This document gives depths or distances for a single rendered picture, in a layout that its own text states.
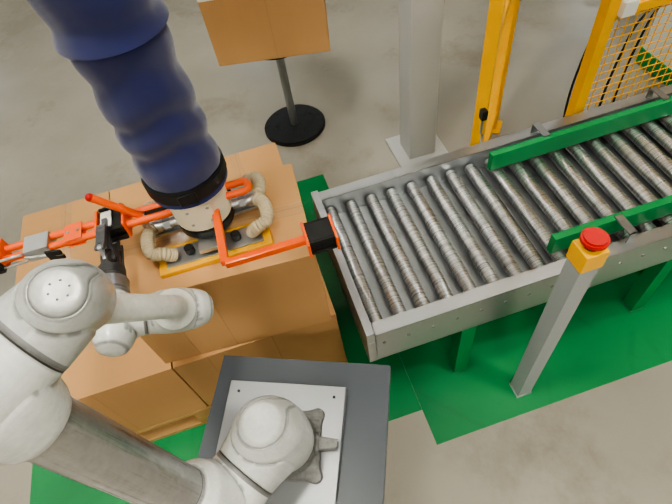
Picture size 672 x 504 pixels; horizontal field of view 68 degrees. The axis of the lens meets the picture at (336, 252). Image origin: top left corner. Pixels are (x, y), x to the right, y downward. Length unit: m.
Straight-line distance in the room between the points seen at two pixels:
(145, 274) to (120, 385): 0.49
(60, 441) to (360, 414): 0.80
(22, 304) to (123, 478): 0.37
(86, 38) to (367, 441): 1.11
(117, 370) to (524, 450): 1.56
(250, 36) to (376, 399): 1.98
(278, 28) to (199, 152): 1.55
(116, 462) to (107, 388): 1.01
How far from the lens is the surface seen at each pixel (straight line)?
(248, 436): 1.12
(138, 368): 1.90
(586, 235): 1.40
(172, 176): 1.30
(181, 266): 1.51
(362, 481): 1.37
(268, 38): 2.79
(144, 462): 0.97
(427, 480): 2.13
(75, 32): 1.11
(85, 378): 1.99
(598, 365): 2.42
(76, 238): 1.56
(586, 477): 2.24
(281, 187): 1.63
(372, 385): 1.44
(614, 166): 2.35
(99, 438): 0.89
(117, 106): 1.19
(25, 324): 0.74
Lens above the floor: 2.09
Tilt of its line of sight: 53 degrees down
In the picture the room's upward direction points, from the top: 11 degrees counter-clockwise
